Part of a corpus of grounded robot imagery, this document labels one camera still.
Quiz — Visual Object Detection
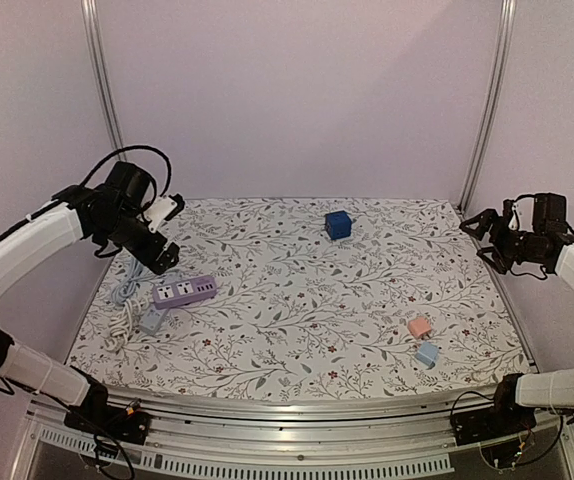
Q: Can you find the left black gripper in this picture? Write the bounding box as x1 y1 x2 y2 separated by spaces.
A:
98 209 180 275

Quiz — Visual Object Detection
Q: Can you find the purple power strip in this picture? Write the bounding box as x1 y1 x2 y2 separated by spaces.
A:
152 275 217 310

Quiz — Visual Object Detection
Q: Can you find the pink plug adapter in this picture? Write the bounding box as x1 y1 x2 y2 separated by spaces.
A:
407 316 433 340

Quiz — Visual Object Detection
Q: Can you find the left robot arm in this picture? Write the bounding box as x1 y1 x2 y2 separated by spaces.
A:
0 161 185 434

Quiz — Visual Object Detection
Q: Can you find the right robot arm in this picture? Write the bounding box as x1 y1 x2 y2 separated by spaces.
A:
460 193 574 436

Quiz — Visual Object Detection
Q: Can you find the light blue plug adapter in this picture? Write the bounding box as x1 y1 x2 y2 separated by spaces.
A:
414 341 439 369

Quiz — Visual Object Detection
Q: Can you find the light blue power strip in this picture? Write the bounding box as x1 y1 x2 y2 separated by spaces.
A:
139 308 169 336

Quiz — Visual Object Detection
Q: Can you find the dark blue cube socket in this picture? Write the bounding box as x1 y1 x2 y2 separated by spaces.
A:
325 210 352 240

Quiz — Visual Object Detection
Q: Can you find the floral patterned table mat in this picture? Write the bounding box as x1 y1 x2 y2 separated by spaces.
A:
68 199 531 402

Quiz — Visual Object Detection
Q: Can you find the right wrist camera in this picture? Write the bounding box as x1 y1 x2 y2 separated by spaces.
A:
502 199 520 232

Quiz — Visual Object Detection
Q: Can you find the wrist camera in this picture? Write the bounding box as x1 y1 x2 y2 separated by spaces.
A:
143 194 185 233
502 199 520 232

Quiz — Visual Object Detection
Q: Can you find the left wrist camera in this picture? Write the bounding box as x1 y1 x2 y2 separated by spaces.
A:
143 194 185 233

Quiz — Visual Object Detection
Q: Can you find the light blue coiled cord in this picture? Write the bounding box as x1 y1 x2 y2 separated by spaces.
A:
111 257 154 307

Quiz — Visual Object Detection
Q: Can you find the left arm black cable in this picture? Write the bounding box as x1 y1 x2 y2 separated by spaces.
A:
81 144 174 201

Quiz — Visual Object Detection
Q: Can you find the white coiled power cord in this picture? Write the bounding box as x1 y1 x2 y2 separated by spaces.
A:
104 297 153 352

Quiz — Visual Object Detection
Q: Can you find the right aluminium frame post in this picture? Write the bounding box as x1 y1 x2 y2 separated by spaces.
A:
457 0 517 214

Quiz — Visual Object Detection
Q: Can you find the aluminium frame post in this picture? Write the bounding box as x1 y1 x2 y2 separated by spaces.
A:
81 0 123 149
457 0 517 214

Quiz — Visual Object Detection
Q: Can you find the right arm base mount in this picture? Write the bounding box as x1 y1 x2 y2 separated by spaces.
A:
449 405 537 446

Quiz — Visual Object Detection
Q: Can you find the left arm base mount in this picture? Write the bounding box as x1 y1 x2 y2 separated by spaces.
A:
64 388 152 445

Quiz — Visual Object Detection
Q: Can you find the aluminium front rail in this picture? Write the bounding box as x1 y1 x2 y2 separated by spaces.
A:
9 384 574 480

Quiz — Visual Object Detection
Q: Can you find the left aluminium frame post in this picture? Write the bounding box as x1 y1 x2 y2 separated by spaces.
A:
81 0 123 149

